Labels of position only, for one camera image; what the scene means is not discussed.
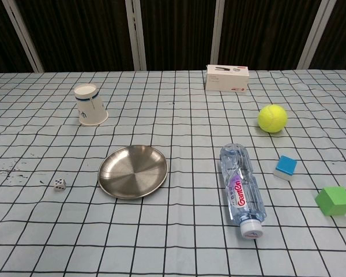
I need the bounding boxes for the white paper cup blue print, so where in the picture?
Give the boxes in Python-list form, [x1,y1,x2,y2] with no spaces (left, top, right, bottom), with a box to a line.
[73,83,109,127]

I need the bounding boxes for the silver metal plate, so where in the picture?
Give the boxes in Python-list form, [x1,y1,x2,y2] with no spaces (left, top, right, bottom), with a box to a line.
[97,145,169,200]

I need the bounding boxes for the clear plastic water bottle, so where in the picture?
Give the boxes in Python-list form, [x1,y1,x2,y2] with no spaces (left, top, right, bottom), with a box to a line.
[219,143,268,240]

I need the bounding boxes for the white stapler box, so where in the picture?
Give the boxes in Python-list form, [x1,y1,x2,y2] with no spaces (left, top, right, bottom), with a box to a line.
[205,64,250,93]

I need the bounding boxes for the yellow tennis ball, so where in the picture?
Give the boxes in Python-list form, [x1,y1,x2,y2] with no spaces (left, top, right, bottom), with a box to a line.
[257,104,288,133]

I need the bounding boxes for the checked light blue tablecloth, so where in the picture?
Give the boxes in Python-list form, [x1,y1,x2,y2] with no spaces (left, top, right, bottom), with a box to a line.
[0,69,346,277]

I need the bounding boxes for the blue and white block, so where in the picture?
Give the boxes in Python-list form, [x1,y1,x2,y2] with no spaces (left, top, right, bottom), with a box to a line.
[273,155,298,182]

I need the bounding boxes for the green cube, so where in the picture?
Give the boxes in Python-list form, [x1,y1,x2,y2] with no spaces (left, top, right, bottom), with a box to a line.
[314,186,346,216]

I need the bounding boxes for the white metal frame post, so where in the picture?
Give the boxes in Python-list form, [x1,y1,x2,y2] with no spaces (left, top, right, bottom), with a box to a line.
[298,0,333,70]
[210,0,226,70]
[125,0,147,71]
[2,0,44,73]

